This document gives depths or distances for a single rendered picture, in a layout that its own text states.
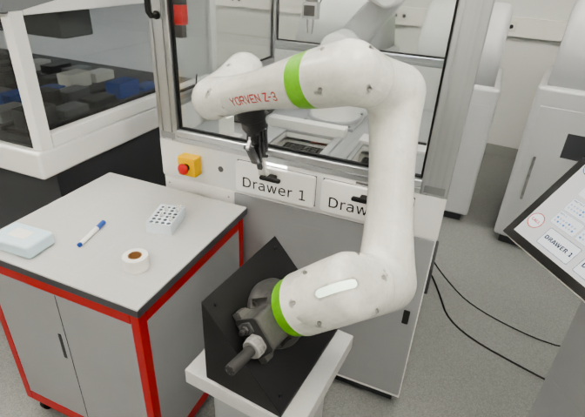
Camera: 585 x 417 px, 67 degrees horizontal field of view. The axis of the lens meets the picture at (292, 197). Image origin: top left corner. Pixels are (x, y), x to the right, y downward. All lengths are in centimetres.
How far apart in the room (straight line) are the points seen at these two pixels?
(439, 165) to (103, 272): 99
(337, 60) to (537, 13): 359
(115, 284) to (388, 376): 108
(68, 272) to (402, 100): 99
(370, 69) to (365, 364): 128
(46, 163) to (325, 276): 126
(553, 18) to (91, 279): 388
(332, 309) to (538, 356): 171
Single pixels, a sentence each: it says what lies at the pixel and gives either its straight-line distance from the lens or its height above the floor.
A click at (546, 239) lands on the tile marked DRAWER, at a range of 119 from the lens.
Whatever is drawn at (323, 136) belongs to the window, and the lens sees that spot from 140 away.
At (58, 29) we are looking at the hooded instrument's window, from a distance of 183.
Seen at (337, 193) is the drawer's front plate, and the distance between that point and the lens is 142.
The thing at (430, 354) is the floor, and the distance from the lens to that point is 221.
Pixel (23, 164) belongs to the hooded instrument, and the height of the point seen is 85.
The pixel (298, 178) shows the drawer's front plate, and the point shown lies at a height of 91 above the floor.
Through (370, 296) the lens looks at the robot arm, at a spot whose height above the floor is 102.
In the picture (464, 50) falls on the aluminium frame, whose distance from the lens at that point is 124.
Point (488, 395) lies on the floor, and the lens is 215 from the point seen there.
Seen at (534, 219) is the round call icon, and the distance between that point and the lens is 122.
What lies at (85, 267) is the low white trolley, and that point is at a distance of 138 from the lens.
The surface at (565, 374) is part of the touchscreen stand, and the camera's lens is 136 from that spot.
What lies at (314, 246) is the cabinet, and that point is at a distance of 157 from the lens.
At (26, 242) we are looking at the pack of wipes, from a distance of 147.
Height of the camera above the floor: 155
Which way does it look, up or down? 29 degrees down
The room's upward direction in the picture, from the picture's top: 3 degrees clockwise
